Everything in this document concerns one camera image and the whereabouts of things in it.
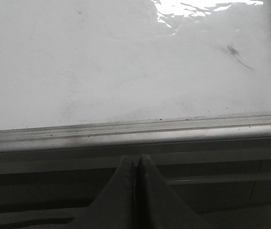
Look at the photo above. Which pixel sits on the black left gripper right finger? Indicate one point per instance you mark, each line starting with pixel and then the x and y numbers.
pixel 157 205

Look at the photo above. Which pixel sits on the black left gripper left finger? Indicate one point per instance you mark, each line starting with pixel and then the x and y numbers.
pixel 114 207

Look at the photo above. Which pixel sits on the white whiteboard with grey frame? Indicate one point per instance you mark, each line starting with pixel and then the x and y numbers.
pixel 83 82

